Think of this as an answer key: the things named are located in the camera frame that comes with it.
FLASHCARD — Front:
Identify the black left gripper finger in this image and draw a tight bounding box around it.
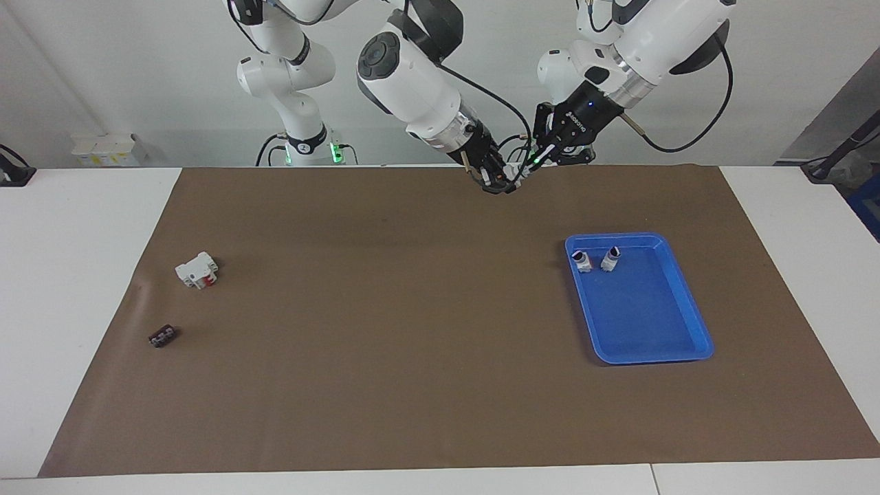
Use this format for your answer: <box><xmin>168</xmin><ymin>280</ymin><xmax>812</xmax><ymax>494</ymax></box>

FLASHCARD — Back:
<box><xmin>531</xmin><ymin>102</ymin><xmax>557</xmax><ymax>164</ymax></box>
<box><xmin>540</xmin><ymin>145</ymin><xmax>596</xmax><ymax>167</ymax></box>

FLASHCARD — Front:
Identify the blue plastic tray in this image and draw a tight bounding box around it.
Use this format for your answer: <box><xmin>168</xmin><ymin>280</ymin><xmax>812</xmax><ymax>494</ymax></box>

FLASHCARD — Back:
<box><xmin>564</xmin><ymin>232</ymin><xmax>715</xmax><ymax>365</ymax></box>

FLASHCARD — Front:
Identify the brown paper mat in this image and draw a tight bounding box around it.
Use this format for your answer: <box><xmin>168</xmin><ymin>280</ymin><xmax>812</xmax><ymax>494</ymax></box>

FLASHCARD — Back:
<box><xmin>38</xmin><ymin>164</ymin><xmax>880</xmax><ymax>479</ymax></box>

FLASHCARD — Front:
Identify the blue crate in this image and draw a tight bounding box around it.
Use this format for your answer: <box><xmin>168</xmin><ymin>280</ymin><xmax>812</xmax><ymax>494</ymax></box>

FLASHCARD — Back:
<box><xmin>847</xmin><ymin>175</ymin><xmax>880</xmax><ymax>243</ymax></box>

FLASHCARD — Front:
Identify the white circuit breaker red lever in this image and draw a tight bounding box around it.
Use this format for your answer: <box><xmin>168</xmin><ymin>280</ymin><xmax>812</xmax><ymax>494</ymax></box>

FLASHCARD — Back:
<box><xmin>175</xmin><ymin>252</ymin><xmax>220</xmax><ymax>290</ymax></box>

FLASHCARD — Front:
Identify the white box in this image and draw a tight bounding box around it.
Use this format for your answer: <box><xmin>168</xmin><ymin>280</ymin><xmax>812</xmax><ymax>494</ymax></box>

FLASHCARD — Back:
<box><xmin>71</xmin><ymin>133</ymin><xmax>149</xmax><ymax>168</ymax></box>

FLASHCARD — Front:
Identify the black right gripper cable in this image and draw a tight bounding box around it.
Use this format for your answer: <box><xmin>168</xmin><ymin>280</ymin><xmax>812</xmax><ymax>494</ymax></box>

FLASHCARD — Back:
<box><xmin>440</xmin><ymin>64</ymin><xmax>536</xmax><ymax>197</ymax></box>

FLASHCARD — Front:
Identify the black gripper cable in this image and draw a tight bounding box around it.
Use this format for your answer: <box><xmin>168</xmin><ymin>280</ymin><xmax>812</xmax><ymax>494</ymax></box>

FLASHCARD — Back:
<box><xmin>440</xmin><ymin>64</ymin><xmax>536</xmax><ymax>197</ymax></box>
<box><xmin>619</xmin><ymin>31</ymin><xmax>735</xmax><ymax>154</ymax></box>

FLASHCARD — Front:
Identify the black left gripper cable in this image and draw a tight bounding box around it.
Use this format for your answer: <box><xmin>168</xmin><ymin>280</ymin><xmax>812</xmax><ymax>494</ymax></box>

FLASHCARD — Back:
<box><xmin>619</xmin><ymin>31</ymin><xmax>735</xmax><ymax>154</ymax></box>

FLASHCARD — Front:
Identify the black right arm base cable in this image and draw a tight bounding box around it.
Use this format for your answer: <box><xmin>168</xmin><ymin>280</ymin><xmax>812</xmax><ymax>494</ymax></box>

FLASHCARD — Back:
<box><xmin>256</xmin><ymin>133</ymin><xmax>287</xmax><ymax>167</ymax></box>

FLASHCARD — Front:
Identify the black stand with cable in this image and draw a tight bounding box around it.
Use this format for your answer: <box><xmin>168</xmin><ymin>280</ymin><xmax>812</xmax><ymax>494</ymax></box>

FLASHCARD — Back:
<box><xmin>801</xmin><ymin>110</ymin><xmax>880</xmax><ymax>184</ymax></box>

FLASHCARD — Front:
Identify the black clamp with cable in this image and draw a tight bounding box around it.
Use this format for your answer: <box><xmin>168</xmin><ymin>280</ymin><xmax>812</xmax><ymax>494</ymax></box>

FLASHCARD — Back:
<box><xmin>0</xmin><ymin>144</ymin><xmax>37</xmax><ymax>188</ymax></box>

